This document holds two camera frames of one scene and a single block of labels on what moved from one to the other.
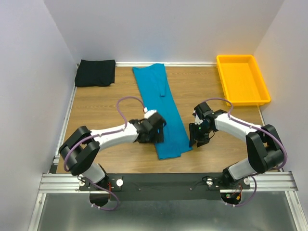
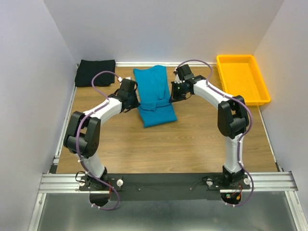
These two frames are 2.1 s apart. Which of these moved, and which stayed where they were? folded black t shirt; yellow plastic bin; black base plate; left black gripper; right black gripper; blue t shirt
Moved: blue t shirt; right black gripper; left black gripper
Stayed: yellow plastic bin; folded black t shirt; black base plate
